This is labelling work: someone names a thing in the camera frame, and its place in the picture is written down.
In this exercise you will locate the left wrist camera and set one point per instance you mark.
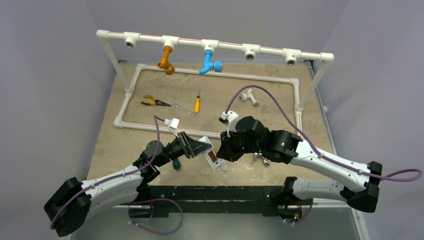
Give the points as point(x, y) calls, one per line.
point(172, 124)

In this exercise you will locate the green stubby screwdriver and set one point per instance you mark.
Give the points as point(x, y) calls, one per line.
point(176, 164)

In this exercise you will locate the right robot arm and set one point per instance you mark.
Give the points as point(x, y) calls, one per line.
point(354, 183)

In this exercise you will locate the white battery compartment cover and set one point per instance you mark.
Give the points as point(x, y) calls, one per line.
point(224, 167)

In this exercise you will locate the orange plastic faucet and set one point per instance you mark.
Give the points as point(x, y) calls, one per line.
point(164, 63)

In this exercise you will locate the yellow handled pliers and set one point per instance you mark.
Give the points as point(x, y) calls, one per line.
point(154, 101)

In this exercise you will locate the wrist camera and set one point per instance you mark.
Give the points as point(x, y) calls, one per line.
point(172, 124)
point(229, 119)

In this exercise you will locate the white PVC pipe frame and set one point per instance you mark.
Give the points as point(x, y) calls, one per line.
point(195, 79)

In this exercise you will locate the silver wrench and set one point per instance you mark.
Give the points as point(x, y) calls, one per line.
point(193, 114)

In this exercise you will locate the chrome metal faucet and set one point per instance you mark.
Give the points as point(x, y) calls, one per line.
point(259, 157)

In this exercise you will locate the blue plastic faucet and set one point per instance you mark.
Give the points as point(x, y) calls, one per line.
point(209, 65)

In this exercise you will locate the yellow screwdriver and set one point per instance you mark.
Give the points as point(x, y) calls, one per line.
point(197, 102)

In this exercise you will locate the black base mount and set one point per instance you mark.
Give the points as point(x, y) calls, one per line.
point(158, 201)

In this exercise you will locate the white plastic faucet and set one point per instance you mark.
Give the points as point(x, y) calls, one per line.
point(248, 95)

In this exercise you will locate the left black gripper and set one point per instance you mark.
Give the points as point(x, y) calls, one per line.
point(189, 147)

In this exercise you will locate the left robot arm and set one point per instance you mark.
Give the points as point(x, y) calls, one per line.
point(76, 201)

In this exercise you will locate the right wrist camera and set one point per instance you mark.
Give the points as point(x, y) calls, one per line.
point(229, 119)

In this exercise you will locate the white remote control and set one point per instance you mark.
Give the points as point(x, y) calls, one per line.
point(211, 155)

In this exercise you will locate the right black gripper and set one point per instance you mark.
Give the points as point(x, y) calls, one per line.
point(226, 149)

